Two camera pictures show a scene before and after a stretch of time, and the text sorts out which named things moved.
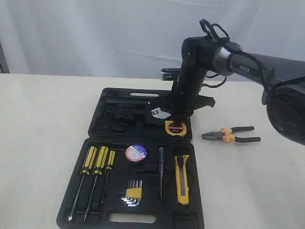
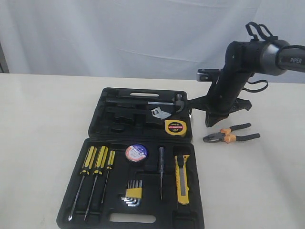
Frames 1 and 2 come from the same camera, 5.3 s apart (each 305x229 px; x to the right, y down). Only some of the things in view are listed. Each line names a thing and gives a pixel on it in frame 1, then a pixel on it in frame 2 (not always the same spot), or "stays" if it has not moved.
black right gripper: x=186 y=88 to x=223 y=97
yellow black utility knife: x=181 y=165 stays
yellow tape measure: x=174 y=129 stays
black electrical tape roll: x=136 y=153 stays
